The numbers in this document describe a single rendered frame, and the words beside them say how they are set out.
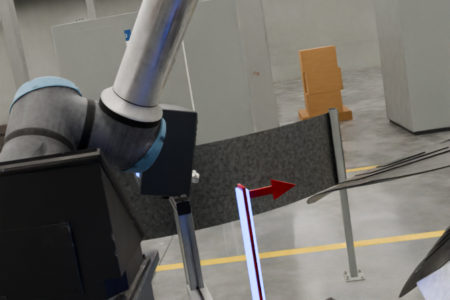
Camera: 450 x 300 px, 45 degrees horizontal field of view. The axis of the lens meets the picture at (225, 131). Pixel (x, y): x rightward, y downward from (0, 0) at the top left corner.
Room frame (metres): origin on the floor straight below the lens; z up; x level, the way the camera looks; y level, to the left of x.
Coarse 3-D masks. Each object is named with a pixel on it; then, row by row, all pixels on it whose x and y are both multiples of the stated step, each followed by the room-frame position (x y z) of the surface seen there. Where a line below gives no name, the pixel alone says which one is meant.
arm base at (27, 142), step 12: (24, 132) 0.86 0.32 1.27; (36, 132) 0.86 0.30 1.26; (48, 132) 0.87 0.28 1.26; (12, 144) 0.85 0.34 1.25; (24, 144) 0.84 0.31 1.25; (36, 144) 0.84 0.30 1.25; (48, 144) 0.85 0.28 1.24; (60, 144) 0.87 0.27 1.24; (0, 156) 0.83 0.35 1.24; (12, 156) 0.81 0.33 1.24; (24, 156) 0.81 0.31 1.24; (36, 156) 0.82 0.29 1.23
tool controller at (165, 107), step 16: (176, 112) 1.15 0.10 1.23; (192, 112) 1.15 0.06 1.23; (176, 128) 1.15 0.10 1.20; (192, 128) 1.15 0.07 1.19; (176, 144) 1.14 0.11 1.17; (192, 144) 1.15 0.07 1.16; (160, 160) 1.14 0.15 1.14; (176, 160) 1.14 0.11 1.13; (192, 160) 1.15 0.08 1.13; (144, 176) 1.13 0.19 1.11; (160, 176) 1.13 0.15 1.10; (176, 176) 1.14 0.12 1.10; (192, 176) 1.18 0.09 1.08; (144, 192) 1.13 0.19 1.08; (160, 192) 1.13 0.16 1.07; (176, 192) 1.14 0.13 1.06
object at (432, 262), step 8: (448, 232) 0.82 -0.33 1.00; (440, 240) 0.83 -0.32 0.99; (448, 240) 0.80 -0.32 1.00; (432, 248) 0.85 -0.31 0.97; (440, 248) 0.80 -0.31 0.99; (448, 248) 0.77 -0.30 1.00; (432, 256) 0.81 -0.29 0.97; (440, 256) 0.78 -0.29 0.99; (448, 256) 0.75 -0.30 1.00; (424, 264) 0.82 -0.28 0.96; (432, 264) 0.78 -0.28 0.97; (440, 264) 0.76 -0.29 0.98; (424, 272) 0.79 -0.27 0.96; (432, 272) 0.76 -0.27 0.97; (408, 280) 0.83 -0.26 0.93; (416, 280) 0.79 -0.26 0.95; (408, 288) 0.79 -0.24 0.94; (400, 296) 0.79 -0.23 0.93
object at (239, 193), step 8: (240, 192) 0.57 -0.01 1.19; (240, 200) 0.58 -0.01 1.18; (240, 208) 0.58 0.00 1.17; (240, 216) 0.59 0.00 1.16; (248, 232) 0.58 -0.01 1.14; (248, 240) 0.58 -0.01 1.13; (248, 248) 0.58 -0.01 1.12; (248, 256) 0.58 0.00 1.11; (248, 264) 0.59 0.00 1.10; (248, 272) 0.59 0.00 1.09; (256, 288) 0.58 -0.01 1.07; (256, 296) 0.57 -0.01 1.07
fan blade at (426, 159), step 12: (444, 144) 0.66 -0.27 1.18; (408, 156) 0.65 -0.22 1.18; (420, 156) 0.63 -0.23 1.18; (432, 156) 0.62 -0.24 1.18; (444, 156) 0.61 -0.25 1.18; (372, 168) 0.67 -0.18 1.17; (384, 168) 0.62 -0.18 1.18; (396, 168) 0.61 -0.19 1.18; (408, 168) 0.58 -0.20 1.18; (420, 168) 0.56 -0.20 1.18; (432, 168) 0.55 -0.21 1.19; (348, 180) 0.63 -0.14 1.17; (372, 180) 0.52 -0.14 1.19; (384, 180) 0.52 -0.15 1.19; (324, 192) 0.59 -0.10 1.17
